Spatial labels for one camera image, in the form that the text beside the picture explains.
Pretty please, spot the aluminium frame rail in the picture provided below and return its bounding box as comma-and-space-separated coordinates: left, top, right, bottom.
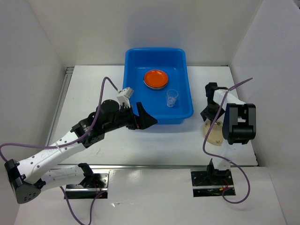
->
49, 66, 258, 169

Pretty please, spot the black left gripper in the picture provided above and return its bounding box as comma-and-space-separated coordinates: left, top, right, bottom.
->
104, 102, 158, 133

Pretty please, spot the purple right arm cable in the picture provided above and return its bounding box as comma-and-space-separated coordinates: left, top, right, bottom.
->
202, 77, 253, 203

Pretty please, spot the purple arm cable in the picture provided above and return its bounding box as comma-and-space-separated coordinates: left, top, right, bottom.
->
202, 77, 253, 203
0, 76, 120, 225

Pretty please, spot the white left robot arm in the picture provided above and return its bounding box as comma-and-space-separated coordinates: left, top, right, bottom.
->
4, 100, 158, 204

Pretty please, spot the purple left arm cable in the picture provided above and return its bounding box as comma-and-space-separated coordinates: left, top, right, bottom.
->
0, 76, 120, 225

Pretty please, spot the black round plate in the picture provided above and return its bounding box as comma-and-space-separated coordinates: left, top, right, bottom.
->
147, 85, 166, 90

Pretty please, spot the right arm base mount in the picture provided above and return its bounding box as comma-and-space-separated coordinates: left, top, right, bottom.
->
191, 170, 236, 197

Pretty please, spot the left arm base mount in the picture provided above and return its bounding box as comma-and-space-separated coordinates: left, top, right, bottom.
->
65, 170, 110, 199

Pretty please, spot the blue plastic bin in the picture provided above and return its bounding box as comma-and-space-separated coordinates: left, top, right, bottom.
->
123, 48, 194, 125

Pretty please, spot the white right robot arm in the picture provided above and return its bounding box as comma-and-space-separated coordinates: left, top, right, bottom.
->
200, 82, 256, 184

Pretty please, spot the clear plastic cup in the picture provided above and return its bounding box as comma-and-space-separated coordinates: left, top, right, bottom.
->
166, 89, 179, 107

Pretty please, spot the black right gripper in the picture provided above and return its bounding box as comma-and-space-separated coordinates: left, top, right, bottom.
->
201, 101, 225, 127

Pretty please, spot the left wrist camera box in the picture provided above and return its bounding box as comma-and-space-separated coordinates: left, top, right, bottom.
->
117, 87, 134, 107

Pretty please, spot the orange round plate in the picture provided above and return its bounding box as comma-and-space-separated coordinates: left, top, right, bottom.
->
143, 69, 168, 87

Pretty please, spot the beige plate right side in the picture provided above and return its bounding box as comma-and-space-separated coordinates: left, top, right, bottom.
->
202, 120, 224, 146

